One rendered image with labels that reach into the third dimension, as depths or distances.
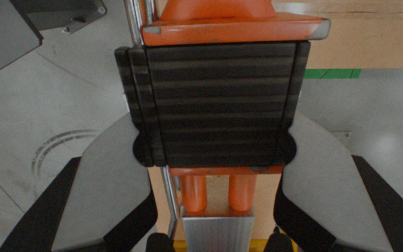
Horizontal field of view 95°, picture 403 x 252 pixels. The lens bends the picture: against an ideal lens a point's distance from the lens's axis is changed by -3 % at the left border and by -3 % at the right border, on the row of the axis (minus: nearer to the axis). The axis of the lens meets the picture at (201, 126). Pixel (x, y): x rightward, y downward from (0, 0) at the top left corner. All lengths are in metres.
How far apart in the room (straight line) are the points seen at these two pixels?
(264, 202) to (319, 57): 0.58
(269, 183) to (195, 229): 0.41
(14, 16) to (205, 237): 0.70
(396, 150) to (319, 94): 1.02
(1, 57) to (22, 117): 1.34
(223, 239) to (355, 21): 0.86
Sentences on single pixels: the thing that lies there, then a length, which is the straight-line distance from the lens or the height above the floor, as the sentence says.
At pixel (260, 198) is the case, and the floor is 0.95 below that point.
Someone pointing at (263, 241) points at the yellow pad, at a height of 1.07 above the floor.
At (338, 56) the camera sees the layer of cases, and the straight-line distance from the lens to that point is 0.94.
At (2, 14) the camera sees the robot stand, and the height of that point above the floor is 0.75.
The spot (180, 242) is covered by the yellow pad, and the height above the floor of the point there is 1.07.
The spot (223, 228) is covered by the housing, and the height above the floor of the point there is 1.22.
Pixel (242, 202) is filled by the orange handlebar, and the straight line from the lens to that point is 0.17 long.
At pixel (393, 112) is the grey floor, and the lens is 2.09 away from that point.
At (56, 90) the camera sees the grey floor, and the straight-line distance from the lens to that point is 1.79.
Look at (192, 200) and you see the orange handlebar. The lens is 0.17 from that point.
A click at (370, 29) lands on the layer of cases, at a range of 0.97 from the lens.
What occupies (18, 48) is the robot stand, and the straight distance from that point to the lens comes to 0.78.
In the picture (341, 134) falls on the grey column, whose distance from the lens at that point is 1.94.
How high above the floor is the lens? 1.31
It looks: 57 degrees down
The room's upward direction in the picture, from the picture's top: 178 degrees counter-clockwise
